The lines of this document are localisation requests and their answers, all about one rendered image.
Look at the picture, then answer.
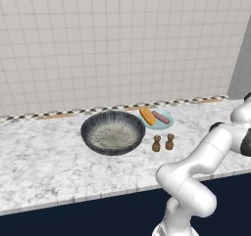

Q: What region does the orange bun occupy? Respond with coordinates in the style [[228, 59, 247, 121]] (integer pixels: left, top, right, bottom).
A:
[[138, 107, 158, 127]]

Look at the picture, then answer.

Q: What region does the large dark grey bowl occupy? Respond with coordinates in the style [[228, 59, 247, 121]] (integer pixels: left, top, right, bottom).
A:
[[79, 110, 147, 157]]

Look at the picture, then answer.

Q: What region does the pink-brown sausage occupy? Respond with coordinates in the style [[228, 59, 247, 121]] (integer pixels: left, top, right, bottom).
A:
[[151, 110, 171, 125]]

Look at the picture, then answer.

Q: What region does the light blue plate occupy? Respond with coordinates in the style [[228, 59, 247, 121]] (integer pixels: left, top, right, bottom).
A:
[[137, 109, 175, 131]]

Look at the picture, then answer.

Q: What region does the brown wooden pepper mill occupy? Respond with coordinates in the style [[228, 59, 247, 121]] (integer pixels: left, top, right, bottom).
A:
[[151, 134, 162, 153], [165, 133, 176, 151]]

